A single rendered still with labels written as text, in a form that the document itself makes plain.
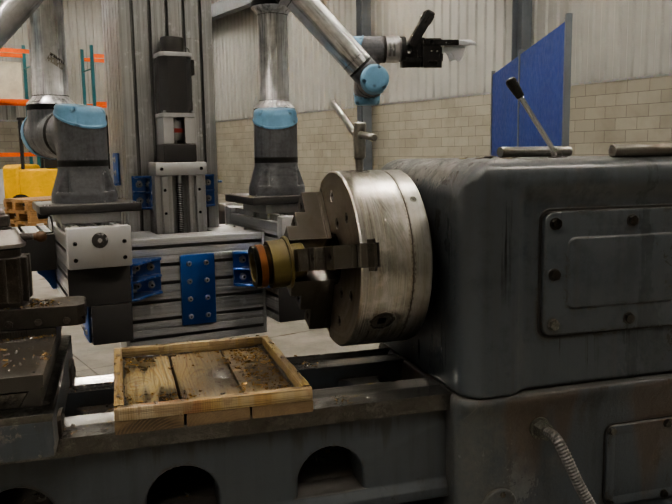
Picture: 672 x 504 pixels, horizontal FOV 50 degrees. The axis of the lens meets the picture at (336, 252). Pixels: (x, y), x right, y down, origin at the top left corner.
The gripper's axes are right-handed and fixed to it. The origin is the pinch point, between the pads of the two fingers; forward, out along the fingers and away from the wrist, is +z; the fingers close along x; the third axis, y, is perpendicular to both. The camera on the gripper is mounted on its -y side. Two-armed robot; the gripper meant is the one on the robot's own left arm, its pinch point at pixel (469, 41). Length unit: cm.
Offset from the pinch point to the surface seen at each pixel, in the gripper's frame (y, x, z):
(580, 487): 70, 115, -10
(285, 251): 36, 92, -56
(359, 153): 20, 87, -42
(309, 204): 30, 81, -51
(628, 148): 19, 95, 3
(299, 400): 55, 110, -54
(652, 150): 19, 94, 7
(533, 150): 23, 65, -3
